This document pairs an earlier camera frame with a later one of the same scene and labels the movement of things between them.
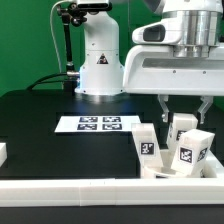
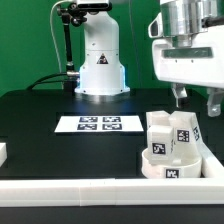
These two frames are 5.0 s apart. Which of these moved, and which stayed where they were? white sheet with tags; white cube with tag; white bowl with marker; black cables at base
Moved: white cube with tag; white bowl with marker
Stayed: black cables at base; white sheet with tags
